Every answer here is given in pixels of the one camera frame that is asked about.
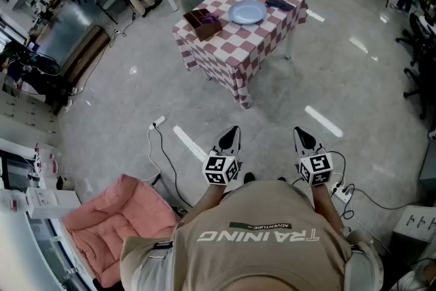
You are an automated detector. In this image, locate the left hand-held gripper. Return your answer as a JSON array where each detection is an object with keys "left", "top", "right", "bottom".
[{"left": 202, "top": 126, "right": 243, "bottom": 187}]

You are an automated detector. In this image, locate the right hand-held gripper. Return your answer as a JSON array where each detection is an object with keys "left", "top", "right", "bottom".
[{"left": 294, "top": 127, "right": 334, "bottom": 187}]

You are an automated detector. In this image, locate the big blue plate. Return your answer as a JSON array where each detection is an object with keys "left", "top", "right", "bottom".
[{"left": 227, "top": 0, "right": 268, "bottom": 25}]

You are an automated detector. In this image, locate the dark blue cloth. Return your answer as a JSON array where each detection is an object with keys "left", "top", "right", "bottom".
[{"left": 264, "top": 0, "right": 296, "bottom": 12}]

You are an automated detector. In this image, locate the person's left forearm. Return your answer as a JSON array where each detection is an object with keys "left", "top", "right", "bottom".
[{"left": 185, "top": 180, "right": 232, "bottom": 226}]

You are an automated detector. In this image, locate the person's right forearm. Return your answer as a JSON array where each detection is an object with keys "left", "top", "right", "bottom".
[{"left": 311, "top": 182, "right": 345, "bottom": 232}]

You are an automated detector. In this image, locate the white power strip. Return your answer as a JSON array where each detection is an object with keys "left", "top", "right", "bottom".
[
  {"left": 330, "top": 180, "right": 355, "bottom": 204},
  {"left": 148, "top": 115, "right": 168, "bottom": 131}
]

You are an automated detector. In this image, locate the pink white checkered tablecloth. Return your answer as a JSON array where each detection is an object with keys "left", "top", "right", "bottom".
[{"left": 172, "top": 0, "right": 309, "bottom": 110}]

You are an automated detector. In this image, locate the wooden divided box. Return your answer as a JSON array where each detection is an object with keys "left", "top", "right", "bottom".
[{"left": 183, "top": 7, "right": 224, "bottom": 42}]

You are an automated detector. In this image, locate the person's beige shirt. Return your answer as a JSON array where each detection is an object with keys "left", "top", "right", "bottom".
[{"left": 119, "top": 179, "right": 384, "bottom": 291}]

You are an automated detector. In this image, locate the pink cushioned armchair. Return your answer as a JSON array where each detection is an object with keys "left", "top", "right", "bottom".
[{"left": 62, "top": 174, "right": 181, "bottom": 289}]

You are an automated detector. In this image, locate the white cardboard box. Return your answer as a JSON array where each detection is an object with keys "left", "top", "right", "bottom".
[{"left": 25, "top": 187, "right": 82, "bottom": 219}]

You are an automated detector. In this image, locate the black floor cable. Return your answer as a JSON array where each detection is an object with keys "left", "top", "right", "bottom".
[{"left": 152, "top": 124, "right": 193, "bottom": 209}]

